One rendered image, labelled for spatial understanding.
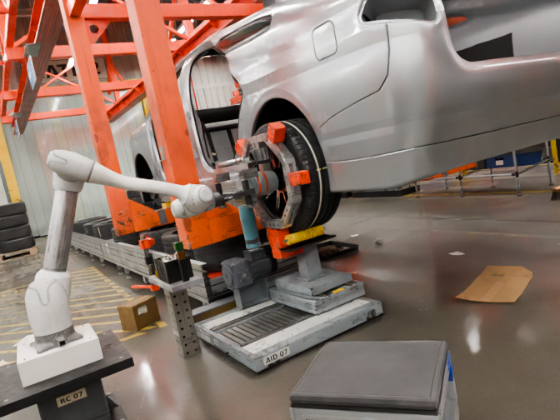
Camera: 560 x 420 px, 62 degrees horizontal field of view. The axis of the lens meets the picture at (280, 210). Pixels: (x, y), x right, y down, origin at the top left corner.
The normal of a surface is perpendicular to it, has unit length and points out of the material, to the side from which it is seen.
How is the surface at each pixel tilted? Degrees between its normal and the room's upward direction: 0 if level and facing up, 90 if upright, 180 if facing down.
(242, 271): 90
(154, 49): 90
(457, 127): 107
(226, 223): 90
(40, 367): 90
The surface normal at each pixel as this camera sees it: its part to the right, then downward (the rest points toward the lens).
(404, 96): -0.34, 0.18
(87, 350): 0.49, 0.00
